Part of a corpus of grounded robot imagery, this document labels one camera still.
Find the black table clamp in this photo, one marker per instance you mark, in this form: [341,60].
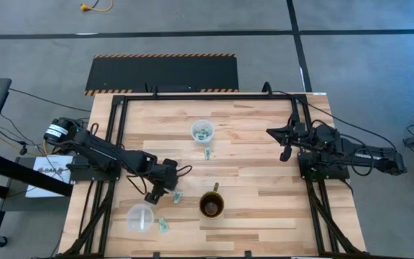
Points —
[156,254]
[267,88]
[155,91]
[248,254]

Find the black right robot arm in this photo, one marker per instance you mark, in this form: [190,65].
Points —
[379,158]

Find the black hazard-striped floor mat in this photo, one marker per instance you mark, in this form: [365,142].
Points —
[164,73]

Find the black caster wheel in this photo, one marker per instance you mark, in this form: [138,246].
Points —
[1,241]

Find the grey flat base plate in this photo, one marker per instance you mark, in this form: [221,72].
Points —
[31,205]

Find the clear plastic cup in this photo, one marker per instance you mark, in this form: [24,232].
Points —
[193,128]
[133,212]

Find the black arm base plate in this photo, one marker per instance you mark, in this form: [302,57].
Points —
[85,175]
[332,175]

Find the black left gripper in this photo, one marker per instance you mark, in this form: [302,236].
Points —
[165,174]

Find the white paper sheet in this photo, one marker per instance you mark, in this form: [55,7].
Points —
[36,192]

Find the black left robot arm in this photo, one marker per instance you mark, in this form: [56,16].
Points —
[113,154]

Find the green brown ceramic mug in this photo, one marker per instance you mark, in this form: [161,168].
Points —
[211,213]

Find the black diagonal bar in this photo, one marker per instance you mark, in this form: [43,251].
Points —
[20,172]

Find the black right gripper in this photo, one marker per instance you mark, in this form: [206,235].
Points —
[298,135]

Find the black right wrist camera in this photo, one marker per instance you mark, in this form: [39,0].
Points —
[286,153]

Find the green candy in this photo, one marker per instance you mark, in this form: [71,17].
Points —
[177,197]
[207,153]
[163,225]

